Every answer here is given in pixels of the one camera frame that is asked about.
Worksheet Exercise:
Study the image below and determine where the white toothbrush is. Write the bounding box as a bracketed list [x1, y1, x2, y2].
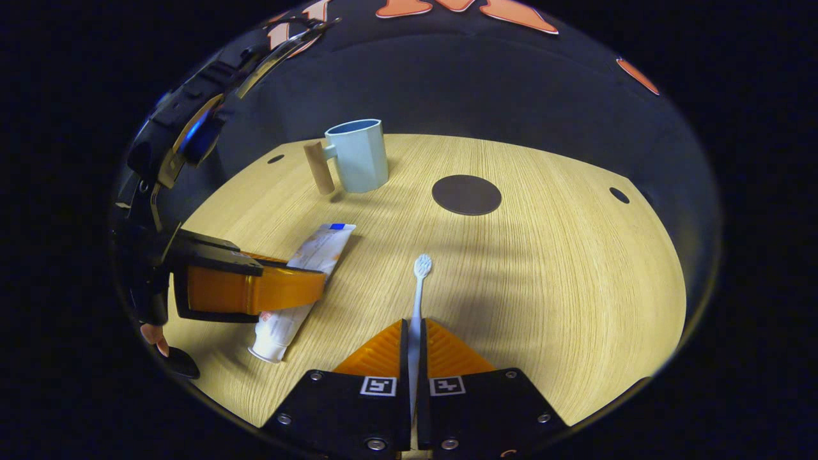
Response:
[408, 254, 433, 451]

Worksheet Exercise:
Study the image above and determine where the dark round coaster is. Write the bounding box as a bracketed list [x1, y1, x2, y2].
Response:
[432, 174, 502, 216]

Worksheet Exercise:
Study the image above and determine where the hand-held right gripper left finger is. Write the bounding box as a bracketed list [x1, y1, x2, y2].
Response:
[262, 318, 411, 456]

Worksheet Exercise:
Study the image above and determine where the light blue cup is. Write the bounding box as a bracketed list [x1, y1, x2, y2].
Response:
[303, 119, 389, 196]

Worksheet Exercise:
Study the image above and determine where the white toothpaste tube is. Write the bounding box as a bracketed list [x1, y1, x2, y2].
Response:
[248, 223, 357, 364]

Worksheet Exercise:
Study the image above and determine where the white cable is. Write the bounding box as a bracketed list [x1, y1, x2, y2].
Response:
[235, 18, 343, 100]

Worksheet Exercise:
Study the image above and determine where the black backdrop cloth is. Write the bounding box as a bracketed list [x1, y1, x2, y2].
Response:
[115, 0, 723, 320]

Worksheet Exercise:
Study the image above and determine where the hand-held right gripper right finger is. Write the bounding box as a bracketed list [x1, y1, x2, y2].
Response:
[417, 318, 569, 456]

